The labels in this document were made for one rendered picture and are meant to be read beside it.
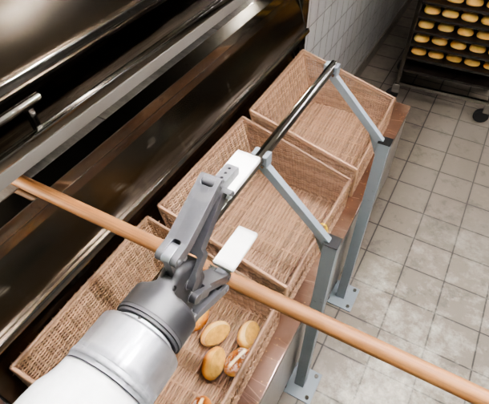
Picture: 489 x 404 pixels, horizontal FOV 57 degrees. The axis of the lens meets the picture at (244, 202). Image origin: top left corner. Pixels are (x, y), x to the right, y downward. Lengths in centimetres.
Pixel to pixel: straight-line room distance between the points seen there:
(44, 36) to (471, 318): 208
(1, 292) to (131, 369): 78
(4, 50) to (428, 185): 245
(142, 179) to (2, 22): 61
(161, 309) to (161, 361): 5
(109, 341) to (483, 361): 203
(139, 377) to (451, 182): 270
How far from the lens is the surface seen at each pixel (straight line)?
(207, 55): 150
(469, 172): 311
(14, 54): 95
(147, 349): 42
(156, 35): 114
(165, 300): 44
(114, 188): 130
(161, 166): 141
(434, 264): 253
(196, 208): 44
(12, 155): 82
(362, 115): 154
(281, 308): 81
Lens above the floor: 190
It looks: 47 degrees down
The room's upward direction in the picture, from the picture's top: straight up
